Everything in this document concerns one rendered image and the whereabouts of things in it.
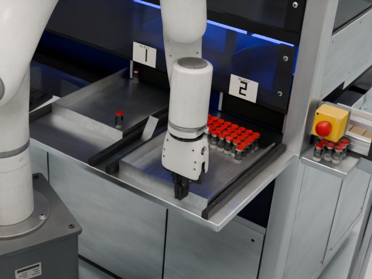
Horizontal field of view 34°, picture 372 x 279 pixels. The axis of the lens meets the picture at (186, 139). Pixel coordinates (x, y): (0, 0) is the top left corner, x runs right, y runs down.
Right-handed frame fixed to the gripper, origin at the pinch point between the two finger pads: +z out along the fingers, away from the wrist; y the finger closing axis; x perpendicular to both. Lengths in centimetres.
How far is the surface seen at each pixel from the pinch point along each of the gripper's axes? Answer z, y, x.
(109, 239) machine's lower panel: 68, 53, -39
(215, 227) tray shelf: 5.0, -10.3, 1.0
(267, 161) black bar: 2.2, -8.1, -27.8
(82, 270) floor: 92, 68, -41
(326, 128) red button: -8.4, -19.3, -35.7
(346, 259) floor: 92, -16, -116
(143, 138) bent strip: 3.7, 24.4, -17.9
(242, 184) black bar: 2.5, -8.2, -14.6
